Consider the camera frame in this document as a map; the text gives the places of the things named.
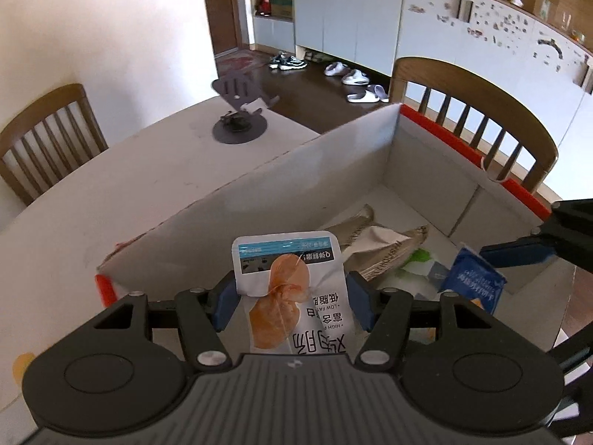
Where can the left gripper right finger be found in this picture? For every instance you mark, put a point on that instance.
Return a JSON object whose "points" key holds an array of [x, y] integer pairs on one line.
{"points": [[384, 315]]}

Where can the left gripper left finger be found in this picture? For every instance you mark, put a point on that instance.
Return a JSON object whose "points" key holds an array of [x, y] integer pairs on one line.
{"points": [[201, 315]]}

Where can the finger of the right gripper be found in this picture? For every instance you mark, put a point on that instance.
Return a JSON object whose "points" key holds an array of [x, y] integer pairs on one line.
{"points": [[521, 252]]}

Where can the blue white snack packet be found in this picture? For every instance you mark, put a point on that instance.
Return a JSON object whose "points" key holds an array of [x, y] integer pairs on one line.
{"points": [[473, 278]]}

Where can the silver foil snack packet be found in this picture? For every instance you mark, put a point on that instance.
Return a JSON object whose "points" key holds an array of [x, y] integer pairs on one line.
{"points": [[372, 249]]}

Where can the chicken breast snack packet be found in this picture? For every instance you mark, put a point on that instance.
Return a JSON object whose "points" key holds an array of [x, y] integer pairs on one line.
{"points": [[294, 293]]}

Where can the tissue paper pack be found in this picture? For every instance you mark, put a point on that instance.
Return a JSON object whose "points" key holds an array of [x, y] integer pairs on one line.
{"points": [[421, 276]]}

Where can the yellow pig toy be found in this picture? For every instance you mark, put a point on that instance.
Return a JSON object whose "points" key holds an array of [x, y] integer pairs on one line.
{"points": [[20, 365]]}

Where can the red cardboard box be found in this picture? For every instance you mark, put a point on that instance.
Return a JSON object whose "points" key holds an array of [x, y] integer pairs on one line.
{"points": [[410, 172]]}

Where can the right wooden chair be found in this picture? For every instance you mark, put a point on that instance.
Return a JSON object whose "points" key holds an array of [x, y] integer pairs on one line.
{"points": [[488, 116]]}

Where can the wooden chair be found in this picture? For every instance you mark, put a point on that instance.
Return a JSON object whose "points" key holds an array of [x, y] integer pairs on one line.
{"points": [[50, 139], [488, 116]]}

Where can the phone stand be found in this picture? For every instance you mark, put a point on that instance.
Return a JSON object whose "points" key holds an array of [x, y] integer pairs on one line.
{"points": [[246, 121]]}

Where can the far wooden chair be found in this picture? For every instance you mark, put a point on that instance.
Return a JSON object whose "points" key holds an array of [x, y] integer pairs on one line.
{"points": [[50, 139]]}

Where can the brown door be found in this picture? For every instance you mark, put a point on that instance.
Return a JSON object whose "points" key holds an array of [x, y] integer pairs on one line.
{"points": [[223, 26]]}

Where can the white wall cabinets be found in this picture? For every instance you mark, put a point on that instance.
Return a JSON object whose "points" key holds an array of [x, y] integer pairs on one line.
{"points": [[542, 68]]}

